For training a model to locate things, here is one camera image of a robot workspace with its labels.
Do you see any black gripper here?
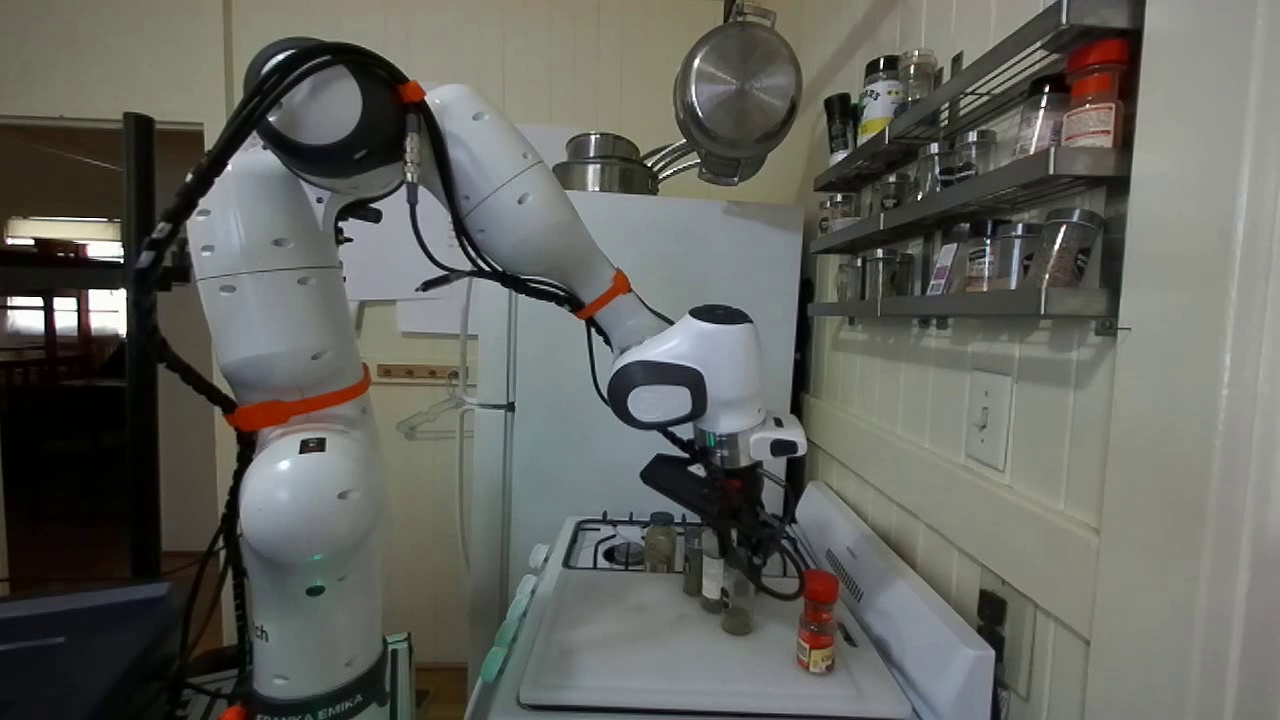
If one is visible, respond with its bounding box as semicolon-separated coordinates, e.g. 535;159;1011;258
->
702;454;781;599

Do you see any robot base stand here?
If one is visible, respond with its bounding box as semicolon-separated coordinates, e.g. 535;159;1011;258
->
235;626;422;720

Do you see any red spice bottle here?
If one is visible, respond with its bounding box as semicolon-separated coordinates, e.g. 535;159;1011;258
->
796;568;844;681

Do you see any white gas stove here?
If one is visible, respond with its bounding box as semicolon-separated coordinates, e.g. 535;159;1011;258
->
478;476;1005;720

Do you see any black lid dark bottle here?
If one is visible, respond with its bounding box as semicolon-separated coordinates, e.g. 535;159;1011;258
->
820;86;861;164

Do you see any white labelled black lid jar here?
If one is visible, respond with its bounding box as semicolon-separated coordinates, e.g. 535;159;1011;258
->
857;52;907;144

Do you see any red lid spice jar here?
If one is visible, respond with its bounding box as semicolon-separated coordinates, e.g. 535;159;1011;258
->
1055;33;1140;152

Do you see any small glass spice jar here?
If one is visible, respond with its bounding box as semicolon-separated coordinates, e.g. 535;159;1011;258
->
681;533;709;599
644;515;681;574

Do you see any white cutting board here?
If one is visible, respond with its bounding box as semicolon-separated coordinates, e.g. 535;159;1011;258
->
516;563;917;720

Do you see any green white dish towel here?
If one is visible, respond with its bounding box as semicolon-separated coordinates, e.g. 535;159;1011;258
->
471;537;553;700

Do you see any white refrigerator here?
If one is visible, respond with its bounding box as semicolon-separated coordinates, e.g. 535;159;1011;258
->
463;123;813;671

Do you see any steel pot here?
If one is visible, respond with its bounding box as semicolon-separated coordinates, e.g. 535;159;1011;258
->
548;128;664;198

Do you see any hanging steel pan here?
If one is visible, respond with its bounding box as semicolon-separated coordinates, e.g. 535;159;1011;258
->
670;0;810;189

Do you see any clear jar on rack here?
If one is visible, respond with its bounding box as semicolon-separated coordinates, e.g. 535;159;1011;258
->
902;49;944;113

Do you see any black vertical pole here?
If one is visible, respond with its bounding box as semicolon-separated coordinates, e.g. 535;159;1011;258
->
122;106;169;584

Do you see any dark blue laptop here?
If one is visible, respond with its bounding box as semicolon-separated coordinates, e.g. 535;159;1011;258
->
0;574;186;720

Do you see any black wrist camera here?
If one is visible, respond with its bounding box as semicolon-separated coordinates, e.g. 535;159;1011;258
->
637;452;723;520

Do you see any black wall outlet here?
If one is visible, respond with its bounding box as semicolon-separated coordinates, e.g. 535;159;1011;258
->
975;584;1011;671

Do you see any white wall light switch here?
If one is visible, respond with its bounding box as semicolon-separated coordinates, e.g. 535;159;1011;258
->
961;371;1015;476

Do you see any metal wall spice rack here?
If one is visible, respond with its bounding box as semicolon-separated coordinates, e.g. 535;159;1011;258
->
806;0;1152;336

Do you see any black cable bundle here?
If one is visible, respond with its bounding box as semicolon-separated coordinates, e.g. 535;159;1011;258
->
131;36;422;292

